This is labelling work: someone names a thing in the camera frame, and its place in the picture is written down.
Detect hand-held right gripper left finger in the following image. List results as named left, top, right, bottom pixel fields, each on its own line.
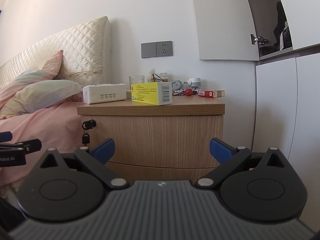
left=39, top=138, right=129, bottom=190

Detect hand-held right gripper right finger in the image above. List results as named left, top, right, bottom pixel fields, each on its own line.
left=196, top=138, right=286, bottom=190

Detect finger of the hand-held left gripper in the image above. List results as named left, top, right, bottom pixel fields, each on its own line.
left=0, top=131, right=13, bottom=143
left=0, top=139, right=42, bottom=155

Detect yellow cardboard box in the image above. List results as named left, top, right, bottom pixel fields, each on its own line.
left=131, top=81, right=173, bottom=106

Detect wooden drawer without lock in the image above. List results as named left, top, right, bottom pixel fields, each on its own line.
left=105, top=162, right=218, bottom=181

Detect pink blanket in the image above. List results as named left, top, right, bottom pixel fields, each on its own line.
left=0, top=99, right=85, bottom=188

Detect black key in lock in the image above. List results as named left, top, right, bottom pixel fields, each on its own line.
left=82, top=119, right=97, bottom=130

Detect pastel pillow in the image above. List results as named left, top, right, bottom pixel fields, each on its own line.
left=0, top=79, right=84, bottom=120

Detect wooden nightstand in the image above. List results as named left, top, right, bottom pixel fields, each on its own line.
left=77, top=95, right=226, bottom=181

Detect white tissue pack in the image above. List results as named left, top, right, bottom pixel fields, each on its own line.
left=82, top=83, right=127, bottom=105

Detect red and tan carton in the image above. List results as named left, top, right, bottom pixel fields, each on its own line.
left=198, top=90, right=225, bottom=98

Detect white charger plug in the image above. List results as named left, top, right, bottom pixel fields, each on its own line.
left=184, top=77, right=201, bottom=89

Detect pink striped pillow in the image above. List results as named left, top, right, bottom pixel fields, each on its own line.
left=0, top=50, right=63, bottom=98

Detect clear glass cup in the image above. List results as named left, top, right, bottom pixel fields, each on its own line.
left=129, top=75, right=145, bottom=90

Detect white wardrobe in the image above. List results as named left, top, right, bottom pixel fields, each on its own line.
left=241, top=0, right=320, bottom=207

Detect diffuser bottle with flower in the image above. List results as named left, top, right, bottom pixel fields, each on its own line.
left=147, top=68, right=166, bottom=83

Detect cream quilted headboard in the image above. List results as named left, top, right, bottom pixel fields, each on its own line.
left=0, top=16, right=112, bottom=90

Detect metal door hinge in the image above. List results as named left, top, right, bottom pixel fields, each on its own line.
left=250, top=33, right=269, bottom=46

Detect white wardrobe door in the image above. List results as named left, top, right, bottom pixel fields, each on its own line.
left=189, top=0, right=260, bottom=62

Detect dark clothes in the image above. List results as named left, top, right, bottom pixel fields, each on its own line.
left=259, top=1, right=293, bottom=55

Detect grey wall switch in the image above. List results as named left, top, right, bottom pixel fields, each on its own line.
left=141, top=42, right=157, bottom=59

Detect grey wall socket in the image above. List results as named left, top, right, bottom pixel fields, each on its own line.
left=156, top=41, right=173, bottom=57

